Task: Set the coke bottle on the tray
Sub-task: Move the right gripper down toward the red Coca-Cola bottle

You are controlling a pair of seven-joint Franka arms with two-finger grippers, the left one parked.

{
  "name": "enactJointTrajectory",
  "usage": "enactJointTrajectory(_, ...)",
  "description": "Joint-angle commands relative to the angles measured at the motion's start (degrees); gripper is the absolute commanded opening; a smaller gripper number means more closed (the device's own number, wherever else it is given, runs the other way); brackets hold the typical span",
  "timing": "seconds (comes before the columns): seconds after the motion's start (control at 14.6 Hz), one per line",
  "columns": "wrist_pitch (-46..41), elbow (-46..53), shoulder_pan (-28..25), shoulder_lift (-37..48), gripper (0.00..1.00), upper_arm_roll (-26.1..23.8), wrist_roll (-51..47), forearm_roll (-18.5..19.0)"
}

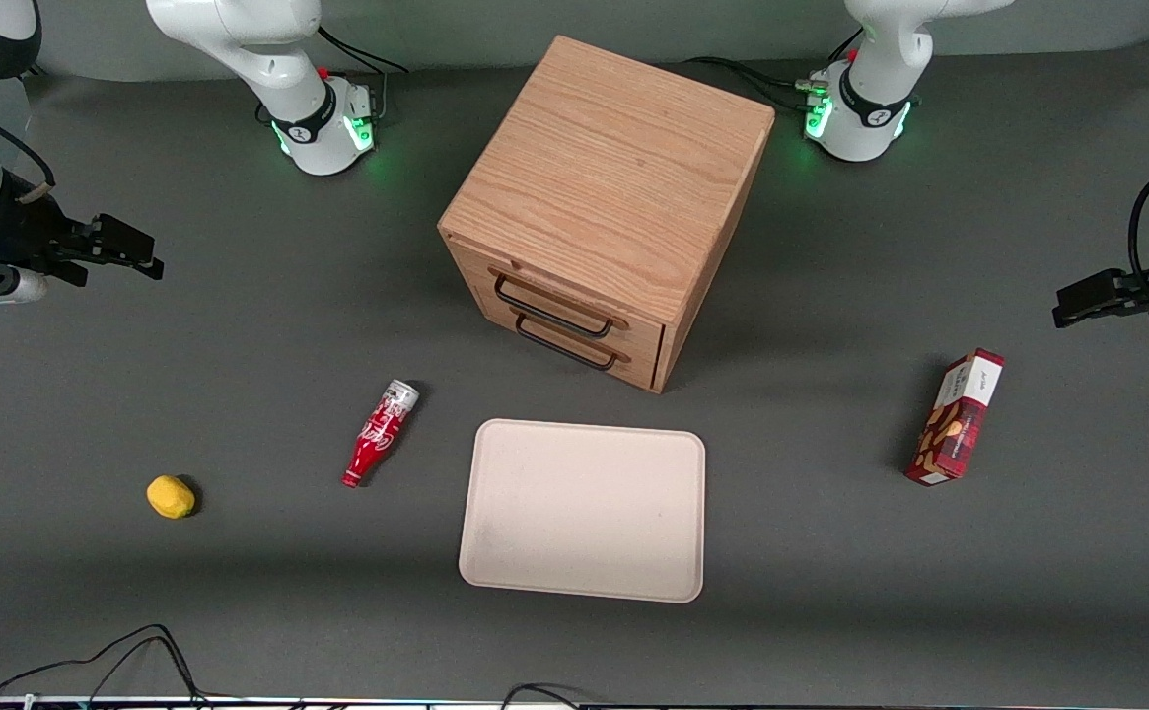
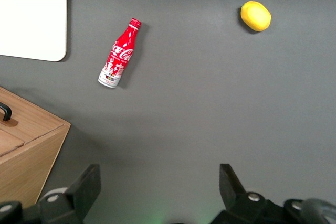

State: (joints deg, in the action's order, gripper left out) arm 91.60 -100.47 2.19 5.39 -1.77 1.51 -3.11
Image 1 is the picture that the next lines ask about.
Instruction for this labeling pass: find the red snack box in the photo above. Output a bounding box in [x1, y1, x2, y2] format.
[905, 348, 1006, 487]

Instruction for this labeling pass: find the black cable on table edge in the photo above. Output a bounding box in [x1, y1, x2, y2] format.
[500, 681, 587, 710]
[0, 623, 212, 710]

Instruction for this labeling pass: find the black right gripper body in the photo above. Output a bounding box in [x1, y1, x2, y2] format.
[0, 176, 94, 285]

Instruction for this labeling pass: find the red coke bottle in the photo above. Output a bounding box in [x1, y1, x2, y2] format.
[341, 380, 421, 489]

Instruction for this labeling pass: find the black left arm base cable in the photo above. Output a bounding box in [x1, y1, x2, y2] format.
[682, 55, 824, 112]

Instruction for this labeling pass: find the wooden drawer cabinet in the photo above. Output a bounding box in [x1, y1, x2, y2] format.
[438, 35, 776, 394]

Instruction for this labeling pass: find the black metal drawer handle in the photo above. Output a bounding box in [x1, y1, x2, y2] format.
[492, 272, 616, 340]
[514, 313, 623, 373]

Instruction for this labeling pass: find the yellow lemon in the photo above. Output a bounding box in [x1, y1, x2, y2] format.
[146, 475, 197, 521]

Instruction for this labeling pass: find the beige plastic tray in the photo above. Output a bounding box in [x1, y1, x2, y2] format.
[459, 418, 707, 604]

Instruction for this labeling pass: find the black arm base cable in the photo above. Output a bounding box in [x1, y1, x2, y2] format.
[682, 55, 824, 112]
[316, 25, 409, 76]

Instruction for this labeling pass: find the black right arm base cable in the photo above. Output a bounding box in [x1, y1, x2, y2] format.
[316, 25, 409, 76]

